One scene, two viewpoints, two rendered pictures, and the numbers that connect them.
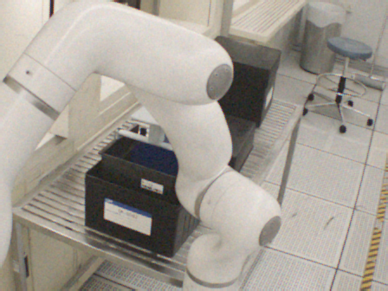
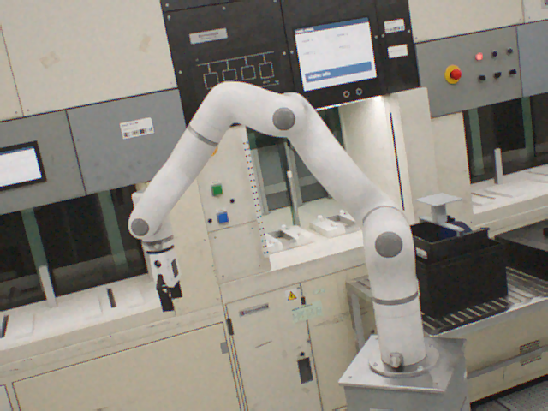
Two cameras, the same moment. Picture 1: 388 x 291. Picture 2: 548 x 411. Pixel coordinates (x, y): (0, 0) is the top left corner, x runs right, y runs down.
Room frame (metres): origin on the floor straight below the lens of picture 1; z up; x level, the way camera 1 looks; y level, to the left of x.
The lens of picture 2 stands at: (-0.29, -1.23, 1.61)
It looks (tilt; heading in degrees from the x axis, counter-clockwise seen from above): 13 degrees down; 51
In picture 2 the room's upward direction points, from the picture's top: 10 degrees counter-clockwise
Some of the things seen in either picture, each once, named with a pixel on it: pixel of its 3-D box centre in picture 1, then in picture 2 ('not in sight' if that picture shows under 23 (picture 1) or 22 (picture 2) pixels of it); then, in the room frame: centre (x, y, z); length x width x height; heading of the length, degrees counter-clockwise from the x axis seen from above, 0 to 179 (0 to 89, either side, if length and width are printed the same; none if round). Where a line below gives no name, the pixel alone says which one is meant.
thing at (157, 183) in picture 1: (153, 168); (442, 246); (1.36, 0.01, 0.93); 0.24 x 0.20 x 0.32; 67
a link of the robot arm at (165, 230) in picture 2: not in sight; (151, 213); (0.53, 0.30, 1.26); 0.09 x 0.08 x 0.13; 42
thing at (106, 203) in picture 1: (151, 192); (445, 269); (1.36, 0.01, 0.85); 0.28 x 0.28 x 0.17; 67
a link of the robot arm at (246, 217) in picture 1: (233, 234); (390, 257); (0.91, -0.16, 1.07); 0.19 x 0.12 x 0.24; 42
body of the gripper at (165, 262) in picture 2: not in sight; (163, 264); (0.53, 0.30, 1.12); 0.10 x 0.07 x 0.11; 42
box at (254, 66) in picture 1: (238, 79); not in sight; (2.18, -0.30, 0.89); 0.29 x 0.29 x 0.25; 71
